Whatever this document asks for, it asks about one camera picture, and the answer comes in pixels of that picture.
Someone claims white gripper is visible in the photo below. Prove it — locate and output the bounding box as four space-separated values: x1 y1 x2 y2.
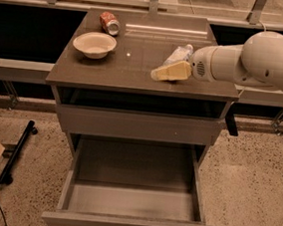
150 45 242 83

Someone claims clear plastic water bottle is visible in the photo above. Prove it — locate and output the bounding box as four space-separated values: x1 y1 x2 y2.
163 45 193 66

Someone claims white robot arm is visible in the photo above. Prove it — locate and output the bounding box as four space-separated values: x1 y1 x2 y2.
150 31 283 91

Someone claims grey drawer cabinet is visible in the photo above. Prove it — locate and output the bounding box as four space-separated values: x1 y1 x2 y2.
31 2 247 226

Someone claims closed grey upper drawer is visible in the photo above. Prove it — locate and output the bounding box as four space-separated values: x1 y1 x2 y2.
56 105 221 145

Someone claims open grey middle drawer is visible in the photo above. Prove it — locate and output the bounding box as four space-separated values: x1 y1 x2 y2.
42 136 210 226

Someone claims crushed red soda can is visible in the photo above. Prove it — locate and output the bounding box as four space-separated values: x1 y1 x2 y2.
100 12 121 36

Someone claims white paper bowl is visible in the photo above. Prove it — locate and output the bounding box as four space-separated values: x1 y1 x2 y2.
73 32 118 60

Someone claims black metal bar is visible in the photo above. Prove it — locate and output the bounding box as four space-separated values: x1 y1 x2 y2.
0 120 38 185

